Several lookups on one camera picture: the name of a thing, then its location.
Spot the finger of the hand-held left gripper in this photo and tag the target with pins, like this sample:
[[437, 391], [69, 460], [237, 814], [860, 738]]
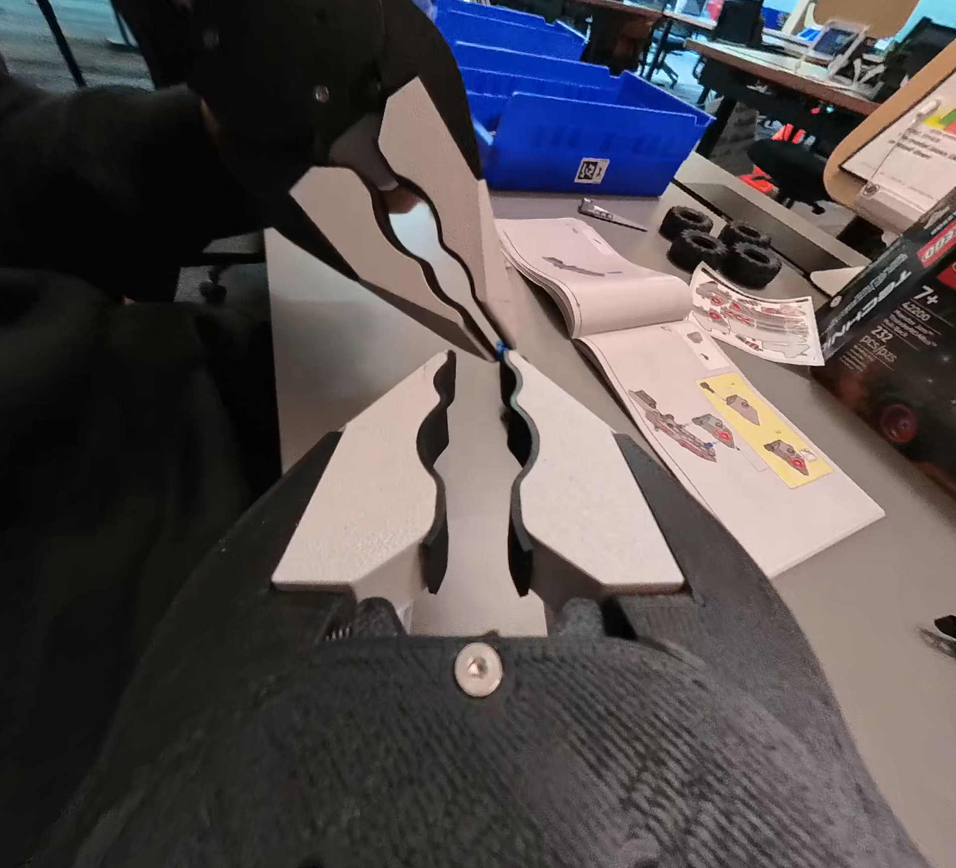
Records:
[[351, 226], [455, 196]]

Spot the blue plastic bin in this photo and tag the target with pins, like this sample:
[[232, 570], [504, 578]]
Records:
[[597, 144], [538, 65], [508, 24]]

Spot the black toy set box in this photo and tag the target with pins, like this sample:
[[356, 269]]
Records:
[[889, 360]]

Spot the open instruction booklet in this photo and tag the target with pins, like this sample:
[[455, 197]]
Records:
[[672, 398]]

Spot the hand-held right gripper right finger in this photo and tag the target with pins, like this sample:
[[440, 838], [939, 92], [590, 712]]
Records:
[[597, 509]]

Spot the toy sticker sheet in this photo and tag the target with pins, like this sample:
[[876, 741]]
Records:
[[747, 315]]

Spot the small grey toy tool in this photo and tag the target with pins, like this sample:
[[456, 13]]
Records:
[[609, 212]]

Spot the tablet on stand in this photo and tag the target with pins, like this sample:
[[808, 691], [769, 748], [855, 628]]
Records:
[[833, 43]]

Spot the person's left hand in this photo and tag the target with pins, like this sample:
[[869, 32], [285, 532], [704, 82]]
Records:
[[403, 199]]

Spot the blue toy pin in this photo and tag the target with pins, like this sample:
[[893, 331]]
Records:
[[502, 348]]

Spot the white sign stand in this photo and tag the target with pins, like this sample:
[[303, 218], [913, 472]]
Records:
[[836, 280]]

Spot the instruction sign board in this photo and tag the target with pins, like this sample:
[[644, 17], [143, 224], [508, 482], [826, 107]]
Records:
[[904, 136]]

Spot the person's black clothing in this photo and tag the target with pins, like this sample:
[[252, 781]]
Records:
[[89, 435]]

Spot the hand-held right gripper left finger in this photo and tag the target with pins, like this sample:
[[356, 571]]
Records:
[[358, 509]]

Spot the grey desk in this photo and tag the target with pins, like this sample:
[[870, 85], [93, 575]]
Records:
[[859, 621]]

